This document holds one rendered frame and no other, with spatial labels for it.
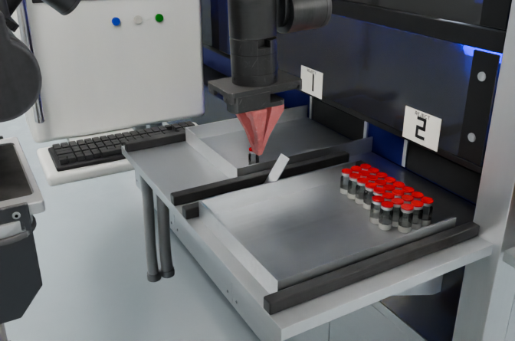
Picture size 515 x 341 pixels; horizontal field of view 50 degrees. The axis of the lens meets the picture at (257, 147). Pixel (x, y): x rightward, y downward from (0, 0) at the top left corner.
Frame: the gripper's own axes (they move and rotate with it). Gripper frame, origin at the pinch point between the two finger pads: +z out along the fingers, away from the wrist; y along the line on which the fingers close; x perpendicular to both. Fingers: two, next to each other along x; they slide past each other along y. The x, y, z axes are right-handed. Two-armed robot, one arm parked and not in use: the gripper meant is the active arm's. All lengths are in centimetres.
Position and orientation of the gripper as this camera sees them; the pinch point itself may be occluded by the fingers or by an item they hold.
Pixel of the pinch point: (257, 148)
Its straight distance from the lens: 71.3
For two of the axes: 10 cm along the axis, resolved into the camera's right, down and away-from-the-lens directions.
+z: 0.4, 9.2, 4.0
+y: 8.7, -2.2, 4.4
